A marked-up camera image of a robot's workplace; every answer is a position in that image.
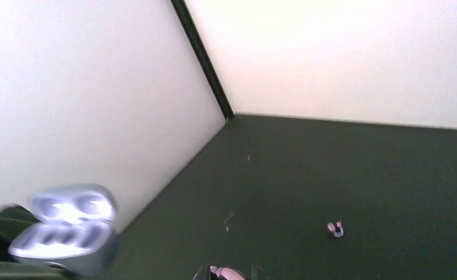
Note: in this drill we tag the lavender earbud charging case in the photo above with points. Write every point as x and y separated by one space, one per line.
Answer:
75 229

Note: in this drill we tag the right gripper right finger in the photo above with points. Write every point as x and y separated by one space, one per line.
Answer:
258 273

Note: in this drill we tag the purple earbud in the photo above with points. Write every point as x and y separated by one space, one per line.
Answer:
226 273
335 229

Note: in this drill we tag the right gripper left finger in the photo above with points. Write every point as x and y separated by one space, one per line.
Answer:
203 273

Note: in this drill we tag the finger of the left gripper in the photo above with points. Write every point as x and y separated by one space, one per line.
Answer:
14 219
18 271

